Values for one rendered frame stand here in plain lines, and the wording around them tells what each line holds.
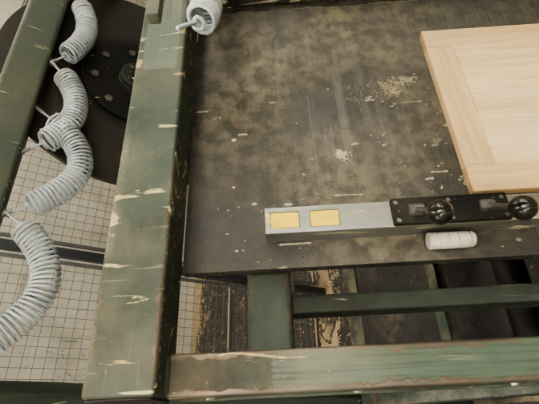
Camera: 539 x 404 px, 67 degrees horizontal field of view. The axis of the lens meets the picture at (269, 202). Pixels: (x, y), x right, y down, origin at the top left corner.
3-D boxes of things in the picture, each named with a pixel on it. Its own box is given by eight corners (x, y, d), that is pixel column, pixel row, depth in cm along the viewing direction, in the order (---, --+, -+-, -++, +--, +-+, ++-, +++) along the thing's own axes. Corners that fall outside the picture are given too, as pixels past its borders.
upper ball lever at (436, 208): (425, 220, 71) (459, 225, 57) (403, 220, 71) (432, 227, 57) (423, 198, 71) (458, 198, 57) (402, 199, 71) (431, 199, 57)
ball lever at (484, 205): (494, 216, 70) (545, 220, 57) (472, 216, 70) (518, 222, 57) (493, 193, 70) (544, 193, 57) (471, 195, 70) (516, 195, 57)
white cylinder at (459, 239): (427, 252, 71) (472, 249, 71) (431, 245, 68) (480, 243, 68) (423, 236, 72) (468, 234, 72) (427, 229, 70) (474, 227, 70)
